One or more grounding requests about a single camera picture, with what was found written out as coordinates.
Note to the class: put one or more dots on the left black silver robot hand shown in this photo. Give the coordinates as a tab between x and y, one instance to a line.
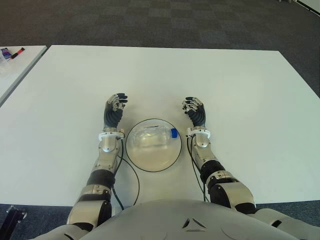
113	115

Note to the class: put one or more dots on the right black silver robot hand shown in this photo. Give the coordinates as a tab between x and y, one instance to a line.
198	116

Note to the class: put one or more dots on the clear water bottle blue cap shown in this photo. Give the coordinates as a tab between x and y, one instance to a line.
152	137

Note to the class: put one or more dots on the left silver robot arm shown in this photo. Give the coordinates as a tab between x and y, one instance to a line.
100	175

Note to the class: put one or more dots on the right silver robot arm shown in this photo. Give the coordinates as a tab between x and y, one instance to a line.
212	167

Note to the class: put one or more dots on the white plate black rim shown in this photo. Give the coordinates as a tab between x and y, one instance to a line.
153	145

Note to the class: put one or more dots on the white side table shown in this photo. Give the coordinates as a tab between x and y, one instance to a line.
22	67

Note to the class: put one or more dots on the grey robot torso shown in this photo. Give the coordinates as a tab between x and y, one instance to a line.
187	220

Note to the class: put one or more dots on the red black marker pen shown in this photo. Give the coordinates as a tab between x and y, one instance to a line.
17	52

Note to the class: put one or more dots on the small blue packet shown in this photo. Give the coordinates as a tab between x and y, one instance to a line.
5	53

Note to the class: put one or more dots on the black wheeled stand base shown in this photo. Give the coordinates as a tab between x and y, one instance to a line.
13	218

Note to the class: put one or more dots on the white board panel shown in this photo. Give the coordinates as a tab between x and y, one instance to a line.
310	5

